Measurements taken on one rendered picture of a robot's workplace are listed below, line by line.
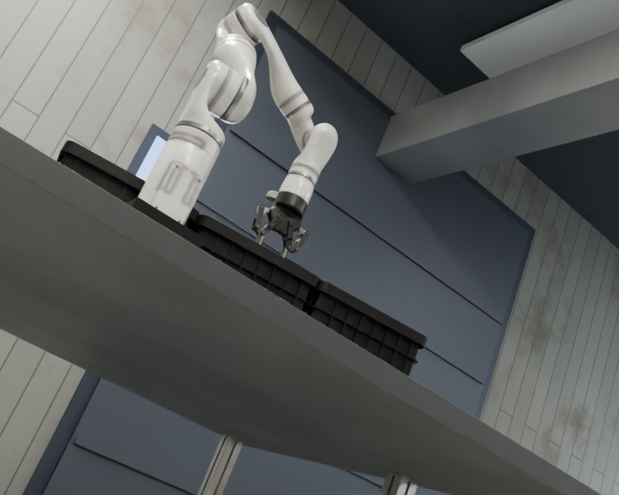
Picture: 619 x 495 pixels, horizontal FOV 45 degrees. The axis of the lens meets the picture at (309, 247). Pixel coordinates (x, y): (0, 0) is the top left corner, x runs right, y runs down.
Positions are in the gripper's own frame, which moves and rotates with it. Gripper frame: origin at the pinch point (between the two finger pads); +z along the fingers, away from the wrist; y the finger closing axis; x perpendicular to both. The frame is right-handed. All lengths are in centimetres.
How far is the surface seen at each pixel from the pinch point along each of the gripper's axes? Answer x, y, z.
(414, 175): 222, 130, -178
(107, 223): -60, -38, 30
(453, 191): 239, 169, -195
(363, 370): -53, 6, 29
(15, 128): 204, -80, -70
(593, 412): 279, 367, -123
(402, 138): 207, 107, -185
